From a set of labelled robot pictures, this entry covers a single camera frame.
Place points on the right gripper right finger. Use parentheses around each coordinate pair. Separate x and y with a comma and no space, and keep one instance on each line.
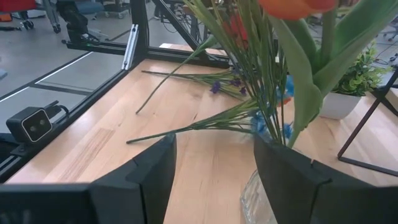
(295,193)

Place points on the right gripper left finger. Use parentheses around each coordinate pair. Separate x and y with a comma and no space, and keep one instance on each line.
(149,186)

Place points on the clear ribbed glass vase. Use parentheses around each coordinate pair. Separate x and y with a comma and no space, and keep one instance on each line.
(253,199)

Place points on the blue artificial flower bunch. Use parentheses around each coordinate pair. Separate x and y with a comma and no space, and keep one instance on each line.
(217,119)

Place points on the orange artificial tulip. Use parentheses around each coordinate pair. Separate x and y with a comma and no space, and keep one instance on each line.
(306,93)

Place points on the purple artificial flower bunch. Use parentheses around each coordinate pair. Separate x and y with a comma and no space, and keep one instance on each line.
(216,87)

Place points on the orange artificial flower bunch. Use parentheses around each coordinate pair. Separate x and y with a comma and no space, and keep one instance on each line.
(237,29)

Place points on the small-leaf plant in white pot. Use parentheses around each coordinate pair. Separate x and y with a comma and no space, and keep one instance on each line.
(357,74)

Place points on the blue office chair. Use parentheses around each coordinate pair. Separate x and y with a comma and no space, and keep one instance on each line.
(90,6)

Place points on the red cart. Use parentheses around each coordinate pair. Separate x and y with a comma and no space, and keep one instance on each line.
(15,4)

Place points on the wooden shelf with black frame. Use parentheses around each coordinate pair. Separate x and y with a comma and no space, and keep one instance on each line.
(367,165)

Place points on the black table-level camera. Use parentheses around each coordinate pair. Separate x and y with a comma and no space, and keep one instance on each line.
(31,124)

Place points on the silver corner bracket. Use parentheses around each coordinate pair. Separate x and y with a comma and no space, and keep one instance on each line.
(130,46)

